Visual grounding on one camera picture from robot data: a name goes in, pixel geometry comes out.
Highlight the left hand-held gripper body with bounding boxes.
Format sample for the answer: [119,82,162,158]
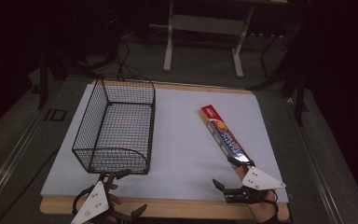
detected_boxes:
[70,173,133,224]

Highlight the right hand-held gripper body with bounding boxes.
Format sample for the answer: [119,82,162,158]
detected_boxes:
[223,166,287,205]

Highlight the long plastic wrap box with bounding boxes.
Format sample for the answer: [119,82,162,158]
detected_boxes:
[199,104,256,181]

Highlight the person's left hand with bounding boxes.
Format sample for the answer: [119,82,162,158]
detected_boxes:
[106,183,123,224]

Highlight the person's right hand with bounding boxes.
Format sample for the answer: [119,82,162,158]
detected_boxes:
[247,189,280,224]

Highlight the wooden table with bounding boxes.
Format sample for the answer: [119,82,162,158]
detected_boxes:
[39,79,291,221]

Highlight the white table mat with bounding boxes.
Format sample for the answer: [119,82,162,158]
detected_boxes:
[40,83,289,203]

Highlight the black stand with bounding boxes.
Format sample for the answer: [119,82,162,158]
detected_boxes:
[247,18,310,127]
[36,46,119,110]

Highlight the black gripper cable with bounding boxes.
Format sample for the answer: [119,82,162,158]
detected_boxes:
[71,185,96,217]
[266,188,280,216]

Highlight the black wire basket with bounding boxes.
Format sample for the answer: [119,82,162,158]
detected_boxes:
[71,77,157,175]

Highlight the white metal stand frame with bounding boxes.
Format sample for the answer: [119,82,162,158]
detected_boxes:
[162,0,256,79]

